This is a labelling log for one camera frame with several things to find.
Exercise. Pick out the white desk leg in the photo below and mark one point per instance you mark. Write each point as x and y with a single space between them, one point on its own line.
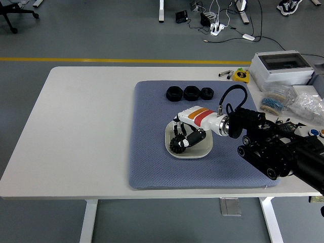
316 2
161 11
243 12
38 3

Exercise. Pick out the black power adapter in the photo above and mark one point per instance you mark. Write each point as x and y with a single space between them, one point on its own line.
288 127

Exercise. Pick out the small yellowish dark box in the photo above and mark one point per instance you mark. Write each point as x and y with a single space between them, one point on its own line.
316 199

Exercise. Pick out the white power strip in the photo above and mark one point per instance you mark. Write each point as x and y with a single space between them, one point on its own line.
216 28

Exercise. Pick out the small black hex nut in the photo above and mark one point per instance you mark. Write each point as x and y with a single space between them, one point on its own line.
207 94

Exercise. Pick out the metal floor plate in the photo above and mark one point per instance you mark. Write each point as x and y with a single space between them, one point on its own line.
230 207

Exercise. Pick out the grey plug adapter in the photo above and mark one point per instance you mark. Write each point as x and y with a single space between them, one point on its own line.
195 6

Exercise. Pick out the clear bag of parts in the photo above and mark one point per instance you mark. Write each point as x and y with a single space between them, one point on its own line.
308 106

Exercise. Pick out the black box device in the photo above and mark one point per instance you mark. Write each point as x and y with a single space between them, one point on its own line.
181 16

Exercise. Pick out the yellow tape measure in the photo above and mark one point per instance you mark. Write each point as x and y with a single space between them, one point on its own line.
241 75

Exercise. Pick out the person's black white sneaker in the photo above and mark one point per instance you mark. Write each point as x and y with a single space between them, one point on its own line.
296 4
283 7

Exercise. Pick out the blue-grey textured mat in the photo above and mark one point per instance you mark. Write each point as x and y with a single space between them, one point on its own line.
152 164

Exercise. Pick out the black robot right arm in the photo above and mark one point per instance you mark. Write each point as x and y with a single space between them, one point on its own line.
265 141

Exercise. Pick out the black power brick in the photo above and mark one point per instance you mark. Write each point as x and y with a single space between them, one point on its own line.
204 19

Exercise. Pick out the small silver black tool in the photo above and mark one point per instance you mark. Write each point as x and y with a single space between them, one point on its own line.
224 73

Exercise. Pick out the white flat adapter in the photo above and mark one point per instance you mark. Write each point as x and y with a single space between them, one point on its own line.
248 37

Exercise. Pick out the white square plate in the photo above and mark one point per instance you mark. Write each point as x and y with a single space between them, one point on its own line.
200 149

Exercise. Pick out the bag of blue resistors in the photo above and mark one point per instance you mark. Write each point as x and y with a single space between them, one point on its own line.
272 102

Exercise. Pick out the white flat box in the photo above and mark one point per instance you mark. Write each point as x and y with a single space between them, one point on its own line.
303 89

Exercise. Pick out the large black hex nut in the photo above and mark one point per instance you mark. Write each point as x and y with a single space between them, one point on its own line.
173 94
191 94

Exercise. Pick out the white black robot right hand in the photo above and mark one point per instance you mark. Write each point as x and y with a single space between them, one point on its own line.
202 119

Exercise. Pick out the black office chair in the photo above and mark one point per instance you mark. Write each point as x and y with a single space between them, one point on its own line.
10 10

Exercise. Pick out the yellow floor tape line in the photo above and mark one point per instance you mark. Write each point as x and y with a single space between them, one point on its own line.
101 60

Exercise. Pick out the white box blue yellow buttons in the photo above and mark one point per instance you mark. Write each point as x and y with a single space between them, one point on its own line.
314 132

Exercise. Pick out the grey electrical enclosure box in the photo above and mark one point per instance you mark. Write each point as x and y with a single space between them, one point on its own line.
278 73

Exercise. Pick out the large black gear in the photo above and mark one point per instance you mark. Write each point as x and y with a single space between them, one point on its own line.
174 149

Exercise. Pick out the white table leg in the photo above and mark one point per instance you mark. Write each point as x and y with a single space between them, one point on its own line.
88 222
272 222

